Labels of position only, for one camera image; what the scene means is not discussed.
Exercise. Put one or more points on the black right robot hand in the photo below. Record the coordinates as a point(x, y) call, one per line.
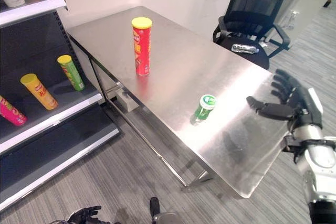
point(302, 98)

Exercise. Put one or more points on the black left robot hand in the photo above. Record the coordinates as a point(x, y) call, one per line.
point(85, 214)

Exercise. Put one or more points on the clear plastic water bottle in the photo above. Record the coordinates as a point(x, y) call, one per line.
point(244, 48)

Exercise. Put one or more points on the black mesh office chair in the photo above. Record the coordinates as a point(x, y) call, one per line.
point(252, 22)

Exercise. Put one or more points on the white desk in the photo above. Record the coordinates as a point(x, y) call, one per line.
point(295, 3)

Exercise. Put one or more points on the green gum bottle white lid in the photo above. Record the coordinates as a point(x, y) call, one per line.
point(204, 109)

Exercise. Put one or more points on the stainless steel table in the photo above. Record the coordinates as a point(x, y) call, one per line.
point(183, 90)

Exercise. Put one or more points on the black and white store shelf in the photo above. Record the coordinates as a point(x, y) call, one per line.
point(39, 103)

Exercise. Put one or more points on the pink chip can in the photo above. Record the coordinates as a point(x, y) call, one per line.
point(11, 112)

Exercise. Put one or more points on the green chip can yellow lid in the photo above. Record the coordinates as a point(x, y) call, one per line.
point(71, 73)

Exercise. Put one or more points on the red chip can yellow lid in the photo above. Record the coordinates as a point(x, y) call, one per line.
point(142, 47)

